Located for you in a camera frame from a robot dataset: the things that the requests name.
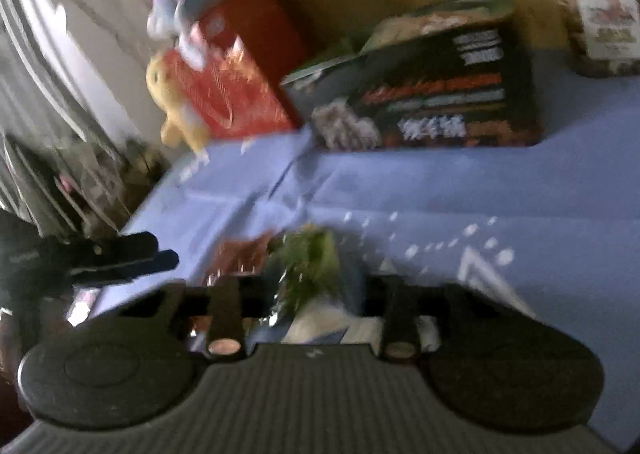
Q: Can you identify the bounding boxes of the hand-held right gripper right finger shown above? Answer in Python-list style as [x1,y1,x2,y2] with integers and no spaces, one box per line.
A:
[350,270,543,362]

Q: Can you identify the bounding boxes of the black snack box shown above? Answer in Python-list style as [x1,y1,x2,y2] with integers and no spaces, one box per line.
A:
[280,0,546,152]

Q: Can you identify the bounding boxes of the white snack packet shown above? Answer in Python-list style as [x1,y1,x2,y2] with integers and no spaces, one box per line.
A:
[285,301,391,345]

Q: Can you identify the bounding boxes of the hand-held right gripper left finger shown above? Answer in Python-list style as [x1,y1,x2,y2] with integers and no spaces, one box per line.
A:
[117,277,273,361]

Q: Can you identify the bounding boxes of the yellow plush toy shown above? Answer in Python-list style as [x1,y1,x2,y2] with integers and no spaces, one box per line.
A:
[145,52,211,155]

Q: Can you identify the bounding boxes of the dark clutter pile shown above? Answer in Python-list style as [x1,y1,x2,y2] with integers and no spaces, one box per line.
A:
[0,129,168,240]

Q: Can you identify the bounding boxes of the nut jar with gold lid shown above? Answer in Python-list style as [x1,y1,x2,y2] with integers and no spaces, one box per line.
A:
[537,0,640,79]

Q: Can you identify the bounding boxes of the red gift bag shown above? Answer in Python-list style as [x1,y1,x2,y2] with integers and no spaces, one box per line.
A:
[162,0,308,140]

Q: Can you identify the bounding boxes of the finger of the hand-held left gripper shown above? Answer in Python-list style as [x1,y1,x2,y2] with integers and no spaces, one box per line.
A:
[42,231,160,266]
[67,249,181,287]

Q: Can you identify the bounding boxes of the green snack packet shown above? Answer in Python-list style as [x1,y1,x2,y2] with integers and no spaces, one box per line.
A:
[267,227,346,315]

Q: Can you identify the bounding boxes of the blue printed cloth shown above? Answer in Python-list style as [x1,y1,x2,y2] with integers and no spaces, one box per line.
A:
[65,47,640,454]

